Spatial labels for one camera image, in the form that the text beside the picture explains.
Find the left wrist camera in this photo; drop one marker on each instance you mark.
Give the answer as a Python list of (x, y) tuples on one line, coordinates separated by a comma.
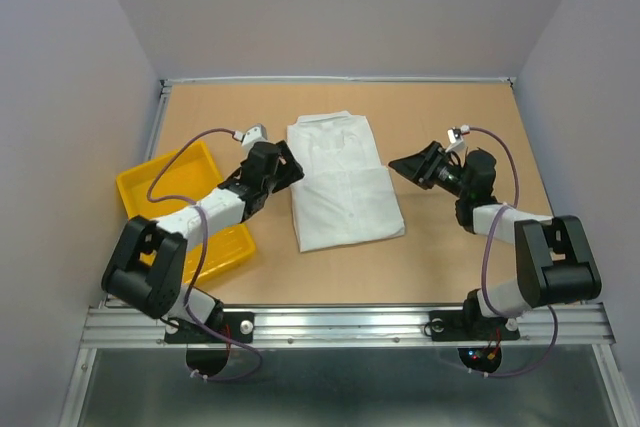
[(253, 135)]

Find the yellow plastic tray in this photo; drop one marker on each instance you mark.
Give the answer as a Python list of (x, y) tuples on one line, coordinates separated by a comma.
[(194, 174)]

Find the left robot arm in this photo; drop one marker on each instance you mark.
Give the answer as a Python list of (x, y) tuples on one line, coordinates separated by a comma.
[(146, 267)]

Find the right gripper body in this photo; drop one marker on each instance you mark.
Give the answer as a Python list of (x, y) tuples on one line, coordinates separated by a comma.
[(447, 178)]

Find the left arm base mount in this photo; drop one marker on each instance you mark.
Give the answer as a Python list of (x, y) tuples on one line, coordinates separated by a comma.
[(209, 345)]

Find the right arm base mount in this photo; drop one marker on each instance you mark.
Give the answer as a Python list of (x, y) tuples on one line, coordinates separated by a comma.
[(480, 338)]

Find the white long sleeve shirt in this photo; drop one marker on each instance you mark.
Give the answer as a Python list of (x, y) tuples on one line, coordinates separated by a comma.
[(346, 196)]

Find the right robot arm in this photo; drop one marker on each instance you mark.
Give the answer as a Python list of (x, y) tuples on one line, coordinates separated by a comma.
[(554, 263)]

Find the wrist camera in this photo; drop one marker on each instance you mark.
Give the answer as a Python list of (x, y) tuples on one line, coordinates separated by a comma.
[(456, 137), (253, 135)]

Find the aluminium front rail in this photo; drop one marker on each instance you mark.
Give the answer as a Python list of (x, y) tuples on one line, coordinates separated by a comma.
[(333, 326)]

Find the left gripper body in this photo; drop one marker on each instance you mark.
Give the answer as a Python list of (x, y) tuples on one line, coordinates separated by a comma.
[(268, 186)]

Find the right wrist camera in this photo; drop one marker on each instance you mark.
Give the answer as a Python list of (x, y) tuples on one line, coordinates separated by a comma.
[(456, 137)]

